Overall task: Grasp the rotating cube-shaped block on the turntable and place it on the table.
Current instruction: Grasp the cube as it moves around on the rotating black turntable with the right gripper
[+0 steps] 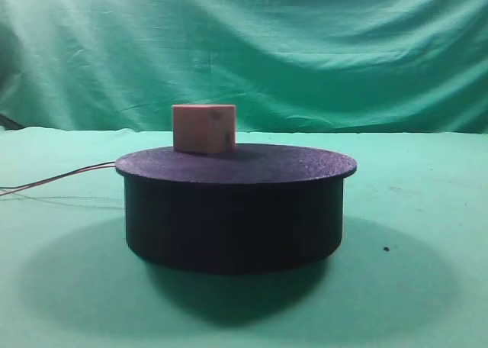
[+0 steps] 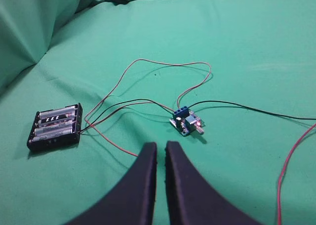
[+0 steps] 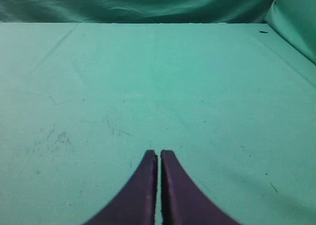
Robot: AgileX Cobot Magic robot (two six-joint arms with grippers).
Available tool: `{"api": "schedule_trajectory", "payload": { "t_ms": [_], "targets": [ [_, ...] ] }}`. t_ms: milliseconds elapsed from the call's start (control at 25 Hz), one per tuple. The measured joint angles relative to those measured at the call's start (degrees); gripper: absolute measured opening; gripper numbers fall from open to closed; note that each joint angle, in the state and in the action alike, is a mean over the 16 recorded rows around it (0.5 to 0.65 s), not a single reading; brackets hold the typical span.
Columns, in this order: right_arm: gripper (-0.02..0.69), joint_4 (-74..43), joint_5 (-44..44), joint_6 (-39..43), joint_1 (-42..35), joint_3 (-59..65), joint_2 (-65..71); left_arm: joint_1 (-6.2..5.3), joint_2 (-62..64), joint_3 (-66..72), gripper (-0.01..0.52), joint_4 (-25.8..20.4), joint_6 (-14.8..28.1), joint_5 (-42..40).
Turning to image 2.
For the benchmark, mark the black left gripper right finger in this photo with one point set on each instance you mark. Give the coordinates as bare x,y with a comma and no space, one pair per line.
191,199

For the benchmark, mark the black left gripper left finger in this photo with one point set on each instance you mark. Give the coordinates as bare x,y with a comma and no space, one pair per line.
131,201

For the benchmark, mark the blue motor controller board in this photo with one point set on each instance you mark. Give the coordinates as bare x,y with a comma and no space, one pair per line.
185,121

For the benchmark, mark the black striped AA battery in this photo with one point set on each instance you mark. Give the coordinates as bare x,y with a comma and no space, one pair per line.
53,120

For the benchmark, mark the black battery holder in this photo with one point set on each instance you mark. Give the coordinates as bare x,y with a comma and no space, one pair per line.
60,142

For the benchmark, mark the grey aa battery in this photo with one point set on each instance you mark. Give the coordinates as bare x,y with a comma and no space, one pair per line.
46,130
44,137

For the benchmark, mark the silver AA battery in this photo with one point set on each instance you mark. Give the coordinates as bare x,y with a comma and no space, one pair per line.
51,113

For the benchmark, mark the front grey AA battery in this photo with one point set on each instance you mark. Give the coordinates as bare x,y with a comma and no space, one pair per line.
44,137

